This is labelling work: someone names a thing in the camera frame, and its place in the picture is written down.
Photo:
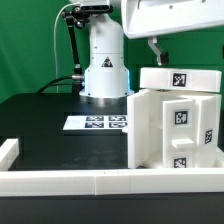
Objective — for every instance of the white cabinet body box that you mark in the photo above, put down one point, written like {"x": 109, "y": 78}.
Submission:
{"x": 144, "y": 130}

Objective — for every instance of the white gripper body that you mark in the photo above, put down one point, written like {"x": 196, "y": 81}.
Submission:
{"x": 149, "y": 18}

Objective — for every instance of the white marker base plate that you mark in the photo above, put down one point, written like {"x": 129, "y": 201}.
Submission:
{"x": 95, "y": 122}

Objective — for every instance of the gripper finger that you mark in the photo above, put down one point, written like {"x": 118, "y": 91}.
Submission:
{"x": 162, "y": 56}

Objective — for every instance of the white U-shaped frame wall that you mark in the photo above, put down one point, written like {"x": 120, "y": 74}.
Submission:
{"x": 105, "y": 182}

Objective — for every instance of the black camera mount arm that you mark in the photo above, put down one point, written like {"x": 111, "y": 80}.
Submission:
{"x": 75, "y": 36}

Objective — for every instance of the white door panel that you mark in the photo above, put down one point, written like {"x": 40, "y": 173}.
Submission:
{"x": 178, "y": 134}

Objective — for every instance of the white cabinet top block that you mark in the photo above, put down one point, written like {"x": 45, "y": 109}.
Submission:
{"x": 180, "y": 79}

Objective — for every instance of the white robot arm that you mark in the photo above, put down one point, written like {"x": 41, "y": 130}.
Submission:
{"x": 111, "y": 21}

